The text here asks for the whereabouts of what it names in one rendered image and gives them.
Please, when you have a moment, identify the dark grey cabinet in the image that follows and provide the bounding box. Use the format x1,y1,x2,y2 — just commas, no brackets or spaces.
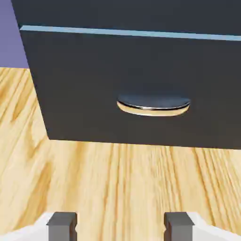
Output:
10,0,241,150

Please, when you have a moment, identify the dark grey drawer front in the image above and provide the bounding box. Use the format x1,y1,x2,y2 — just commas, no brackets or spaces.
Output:
19,25,241,150
10,0,241,36

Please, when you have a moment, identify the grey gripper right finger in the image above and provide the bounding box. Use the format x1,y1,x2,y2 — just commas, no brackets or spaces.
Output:
163,211,241,241

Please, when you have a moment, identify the curved metal drawer handle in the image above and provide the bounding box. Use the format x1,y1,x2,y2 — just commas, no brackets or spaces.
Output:
116,93,191,117

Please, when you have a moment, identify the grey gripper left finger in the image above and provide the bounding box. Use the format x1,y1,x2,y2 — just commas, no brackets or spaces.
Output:
0,211,78,241

